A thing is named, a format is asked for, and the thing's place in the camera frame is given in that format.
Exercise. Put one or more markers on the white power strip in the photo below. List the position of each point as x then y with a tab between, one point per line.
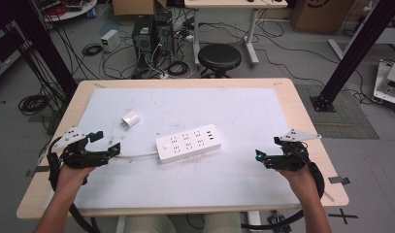
188	144

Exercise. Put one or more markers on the black computer tower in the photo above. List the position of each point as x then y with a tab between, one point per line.
143	40
164	32

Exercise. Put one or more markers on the white-legged desk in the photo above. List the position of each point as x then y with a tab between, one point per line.
234	4

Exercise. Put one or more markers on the black tape cross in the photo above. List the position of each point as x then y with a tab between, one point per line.
343	216

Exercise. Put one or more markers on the white device on floor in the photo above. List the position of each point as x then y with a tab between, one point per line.
389	82

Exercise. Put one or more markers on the black round stool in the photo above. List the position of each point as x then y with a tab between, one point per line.
219	57

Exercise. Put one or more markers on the black metal stand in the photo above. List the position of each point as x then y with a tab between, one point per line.
44	45
356	51

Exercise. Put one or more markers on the grey tape strip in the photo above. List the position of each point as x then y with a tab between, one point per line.
339	180

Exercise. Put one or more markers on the white table mat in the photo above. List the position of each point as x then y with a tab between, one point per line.
191	184

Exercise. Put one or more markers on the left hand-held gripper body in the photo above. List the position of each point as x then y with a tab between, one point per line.
83	157

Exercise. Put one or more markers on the grey floor mat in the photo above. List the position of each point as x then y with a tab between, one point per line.
347	119

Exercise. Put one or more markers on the round white table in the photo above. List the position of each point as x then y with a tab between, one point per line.
69	9

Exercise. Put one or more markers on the white charger plug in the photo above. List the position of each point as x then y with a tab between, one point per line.
131	119

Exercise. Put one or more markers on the large cardboard box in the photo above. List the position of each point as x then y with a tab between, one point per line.
321	16

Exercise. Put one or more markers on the person's right hand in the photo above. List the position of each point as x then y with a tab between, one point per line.
298	181

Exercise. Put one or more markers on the white power supply box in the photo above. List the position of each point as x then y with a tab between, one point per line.
110	40

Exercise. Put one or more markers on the person's left hand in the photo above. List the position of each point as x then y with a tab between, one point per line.
72	178

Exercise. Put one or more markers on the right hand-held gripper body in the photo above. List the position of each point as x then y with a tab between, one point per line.
290	155

